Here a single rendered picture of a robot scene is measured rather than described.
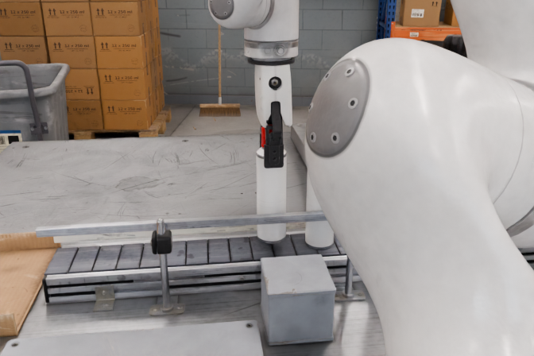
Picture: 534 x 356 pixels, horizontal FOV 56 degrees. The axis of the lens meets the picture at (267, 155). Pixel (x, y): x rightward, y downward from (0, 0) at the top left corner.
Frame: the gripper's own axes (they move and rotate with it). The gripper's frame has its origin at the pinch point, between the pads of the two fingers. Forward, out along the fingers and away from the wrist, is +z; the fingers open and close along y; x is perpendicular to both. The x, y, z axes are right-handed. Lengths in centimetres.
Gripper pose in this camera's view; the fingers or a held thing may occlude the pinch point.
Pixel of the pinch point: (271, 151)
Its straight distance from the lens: 84.8
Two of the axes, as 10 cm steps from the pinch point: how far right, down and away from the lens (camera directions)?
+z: 0.0, 9.4, 3.4
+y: -1.3, -3.4, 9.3
